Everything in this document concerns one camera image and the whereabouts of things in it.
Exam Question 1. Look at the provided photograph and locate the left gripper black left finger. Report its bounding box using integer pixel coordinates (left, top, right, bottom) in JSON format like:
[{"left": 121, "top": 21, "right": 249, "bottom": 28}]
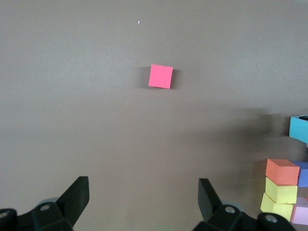
[{"left": 0, "top": 176, "right": 90, "bottom": 231}]

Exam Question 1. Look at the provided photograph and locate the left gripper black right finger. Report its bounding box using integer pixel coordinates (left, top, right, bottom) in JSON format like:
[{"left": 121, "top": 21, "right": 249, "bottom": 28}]
[{"left": 193, "top": 178, "right": 296, "bottom": 231}]

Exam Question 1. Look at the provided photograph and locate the cyan foam cube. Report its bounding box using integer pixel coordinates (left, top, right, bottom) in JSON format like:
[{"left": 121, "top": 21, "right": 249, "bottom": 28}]
[{"left": 289, "top": 115, "right": 308, "bottom": 143}]

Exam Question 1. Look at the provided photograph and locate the purple foam cube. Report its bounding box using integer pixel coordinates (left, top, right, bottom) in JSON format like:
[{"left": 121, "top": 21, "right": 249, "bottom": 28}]
[{"left": 292, "top": 160, "right": 308, "bottom": 188}]

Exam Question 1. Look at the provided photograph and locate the orange foam cube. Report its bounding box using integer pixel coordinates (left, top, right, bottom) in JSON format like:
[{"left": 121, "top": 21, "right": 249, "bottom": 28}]
[{"left": 265, "top": 158, "right": 301, "bottom": 186}]

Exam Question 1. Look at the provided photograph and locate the yellow foam cube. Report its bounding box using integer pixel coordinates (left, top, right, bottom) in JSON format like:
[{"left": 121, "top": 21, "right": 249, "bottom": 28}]
[
  {"left": 260, "top": 192, "right": 294, "bottom": 223},
  {"left": 264, "top": 177, "right": 299, "bottom": 205}
]

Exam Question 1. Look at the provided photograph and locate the pink foam cube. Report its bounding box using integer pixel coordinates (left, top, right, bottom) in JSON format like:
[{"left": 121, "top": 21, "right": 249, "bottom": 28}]
[{"left": 290, "top": 197, "right": 308, "bottom": 226}]

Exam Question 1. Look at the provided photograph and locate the red foam cube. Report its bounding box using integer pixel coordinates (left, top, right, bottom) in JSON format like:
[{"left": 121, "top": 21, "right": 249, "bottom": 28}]
[{"left": 148, "top": 64, "right": 174, "bottom": 90}]

